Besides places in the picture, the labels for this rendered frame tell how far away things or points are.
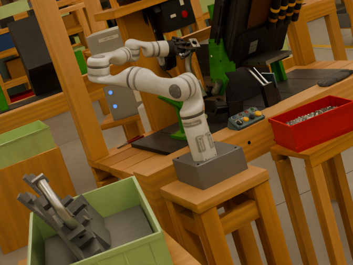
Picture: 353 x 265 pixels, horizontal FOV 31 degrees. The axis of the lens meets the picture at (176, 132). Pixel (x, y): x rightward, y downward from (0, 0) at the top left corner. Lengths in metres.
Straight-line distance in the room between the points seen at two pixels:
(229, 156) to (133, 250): 0.70
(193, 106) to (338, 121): 0.66
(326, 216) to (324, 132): 0.35
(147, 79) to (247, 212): 0.63
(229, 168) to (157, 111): 0.93
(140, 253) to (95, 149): 1.32
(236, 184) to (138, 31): 1.16
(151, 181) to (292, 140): 0.60
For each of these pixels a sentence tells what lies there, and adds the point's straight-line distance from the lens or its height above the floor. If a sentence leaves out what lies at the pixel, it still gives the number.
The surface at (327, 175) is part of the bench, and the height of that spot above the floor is 0.17.
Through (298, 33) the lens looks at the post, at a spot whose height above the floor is 1.07.
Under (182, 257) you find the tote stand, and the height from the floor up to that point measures 0.79.
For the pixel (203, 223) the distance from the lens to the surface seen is 2.35.
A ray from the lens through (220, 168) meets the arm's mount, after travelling 2.44.
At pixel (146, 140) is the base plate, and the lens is 3.14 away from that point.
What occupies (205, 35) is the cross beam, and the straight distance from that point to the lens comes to 3.53.
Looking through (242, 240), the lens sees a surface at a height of 0.51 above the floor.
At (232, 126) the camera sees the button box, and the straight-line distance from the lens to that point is 2.86.
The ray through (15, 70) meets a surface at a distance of 9.83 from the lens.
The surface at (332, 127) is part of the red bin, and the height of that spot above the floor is 0.85.
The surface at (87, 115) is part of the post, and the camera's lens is 3.13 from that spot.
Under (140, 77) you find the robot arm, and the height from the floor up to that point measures 1.30.
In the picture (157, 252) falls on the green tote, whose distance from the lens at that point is 1.92.
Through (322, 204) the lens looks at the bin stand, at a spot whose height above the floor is 0.57.
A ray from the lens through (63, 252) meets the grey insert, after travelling 2.32.
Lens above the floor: 1.69
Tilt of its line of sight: 15 degrees down
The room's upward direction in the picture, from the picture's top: 18 degrees counter-clockwise
